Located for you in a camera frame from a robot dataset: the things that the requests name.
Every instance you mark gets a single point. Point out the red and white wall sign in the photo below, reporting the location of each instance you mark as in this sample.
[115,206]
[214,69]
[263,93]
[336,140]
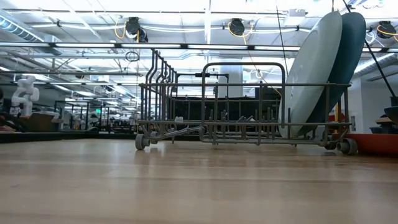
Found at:
[341,117]

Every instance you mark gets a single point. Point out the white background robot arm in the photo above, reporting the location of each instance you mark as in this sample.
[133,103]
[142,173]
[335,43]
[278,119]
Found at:
[26,93]

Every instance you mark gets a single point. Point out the silver ceiling duct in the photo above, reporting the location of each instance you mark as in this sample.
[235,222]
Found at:
[15,28]

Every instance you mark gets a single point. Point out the white wall box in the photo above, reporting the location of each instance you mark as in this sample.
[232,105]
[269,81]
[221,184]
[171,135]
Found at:
[353,124]

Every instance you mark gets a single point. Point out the black background panel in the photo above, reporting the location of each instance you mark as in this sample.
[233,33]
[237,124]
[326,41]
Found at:
[192,110]

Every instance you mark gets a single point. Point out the white ceiling duct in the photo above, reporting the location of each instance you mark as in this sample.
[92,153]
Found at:
[388,59]

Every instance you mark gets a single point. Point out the small orange plate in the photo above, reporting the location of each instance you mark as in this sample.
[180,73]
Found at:
[376,143]

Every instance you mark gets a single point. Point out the dark bowl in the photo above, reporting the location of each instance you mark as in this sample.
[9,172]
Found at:
[393,114]

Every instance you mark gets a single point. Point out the person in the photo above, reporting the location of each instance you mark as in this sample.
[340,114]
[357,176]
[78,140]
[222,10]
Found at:
[6,122]

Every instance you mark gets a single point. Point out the large dark blue plate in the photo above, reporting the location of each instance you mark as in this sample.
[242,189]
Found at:
[348,56]

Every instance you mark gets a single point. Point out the white round column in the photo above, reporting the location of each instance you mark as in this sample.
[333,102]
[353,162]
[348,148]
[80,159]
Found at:
[234,77]

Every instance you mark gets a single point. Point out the wooden background table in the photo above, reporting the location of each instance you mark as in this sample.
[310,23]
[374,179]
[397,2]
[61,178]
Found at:
[384,120]

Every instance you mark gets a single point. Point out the long ceiling light strip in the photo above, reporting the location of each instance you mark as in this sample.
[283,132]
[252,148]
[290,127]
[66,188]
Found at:
[87,45]

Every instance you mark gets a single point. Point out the large light blue plate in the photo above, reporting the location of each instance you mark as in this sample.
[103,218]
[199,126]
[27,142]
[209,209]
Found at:
[311,71]

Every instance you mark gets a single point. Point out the brown box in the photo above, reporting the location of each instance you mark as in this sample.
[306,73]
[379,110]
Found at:
[38,123]

